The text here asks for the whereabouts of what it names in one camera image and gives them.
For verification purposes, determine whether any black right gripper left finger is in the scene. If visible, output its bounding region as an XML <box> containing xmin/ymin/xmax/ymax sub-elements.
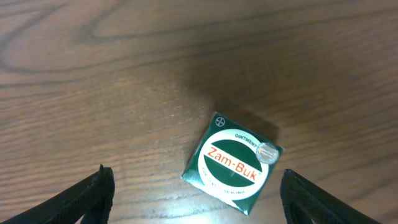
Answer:
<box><xmin>3</xmin><ymin>166</ymin><xmax>115</xmax><ymax>224</ymax></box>

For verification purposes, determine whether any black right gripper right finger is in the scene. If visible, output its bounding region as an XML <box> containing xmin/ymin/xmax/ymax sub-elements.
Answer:
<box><xmin>280</xmin><ymin>169</ymin><xmax>379</xmax><ymax>224</ymax></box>

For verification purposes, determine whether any green Zam-Buk ointment box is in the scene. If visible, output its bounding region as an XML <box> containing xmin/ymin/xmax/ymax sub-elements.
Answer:
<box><xmin>182</xmin><ymin>112</ymin><xmax>284</xmax><ymax>215</ymax></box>

